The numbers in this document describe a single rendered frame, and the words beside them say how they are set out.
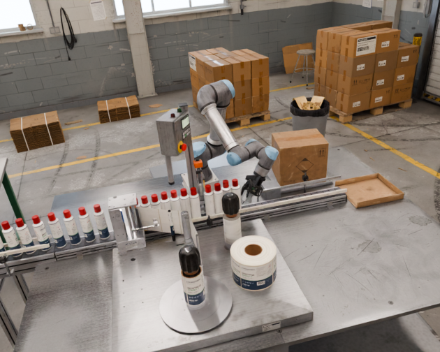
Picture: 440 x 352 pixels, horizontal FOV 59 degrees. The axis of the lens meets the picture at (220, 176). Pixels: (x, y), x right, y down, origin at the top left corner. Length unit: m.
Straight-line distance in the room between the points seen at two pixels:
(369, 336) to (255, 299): 0.97
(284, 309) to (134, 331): 0.61
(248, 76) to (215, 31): 2.28
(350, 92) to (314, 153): 3.19
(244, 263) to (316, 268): 0.42
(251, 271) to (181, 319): 0.34
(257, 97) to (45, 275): 4.16
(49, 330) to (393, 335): 1.80
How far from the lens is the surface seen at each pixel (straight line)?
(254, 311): 1.69
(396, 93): 6.13
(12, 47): 7.29
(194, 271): 1.57
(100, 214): 2.10
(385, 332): 2.56
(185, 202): 2.09
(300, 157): 2.43
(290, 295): 1.75
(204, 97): 2.15
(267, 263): 1.68
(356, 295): 1.86
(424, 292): 1.95
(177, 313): 1.70
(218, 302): 1.71
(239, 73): 5.44
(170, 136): 1.94
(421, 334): 2.62
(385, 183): 2.64
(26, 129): 5.91
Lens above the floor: 2.15
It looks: 29 degrees down
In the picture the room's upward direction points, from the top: 5 degrees counter-clockwise
